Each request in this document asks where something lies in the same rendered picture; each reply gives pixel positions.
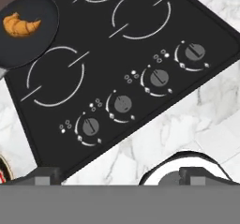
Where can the grey hob knob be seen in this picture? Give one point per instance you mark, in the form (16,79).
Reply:
(90,126)
(194,52)
(122,104)
(159,78)

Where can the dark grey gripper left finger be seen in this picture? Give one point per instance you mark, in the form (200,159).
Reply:
(47,176)

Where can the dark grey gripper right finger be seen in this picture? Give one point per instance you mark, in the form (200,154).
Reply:
(192,176)

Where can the black frying pan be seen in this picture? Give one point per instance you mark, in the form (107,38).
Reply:
(28,52)

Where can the black glass hob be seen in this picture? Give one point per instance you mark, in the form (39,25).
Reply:
(103,62)

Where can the golden brown croissant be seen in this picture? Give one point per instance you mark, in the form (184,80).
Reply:
(18,26)

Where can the white round thing black rim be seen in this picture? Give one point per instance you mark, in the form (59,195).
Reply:
(162,173)

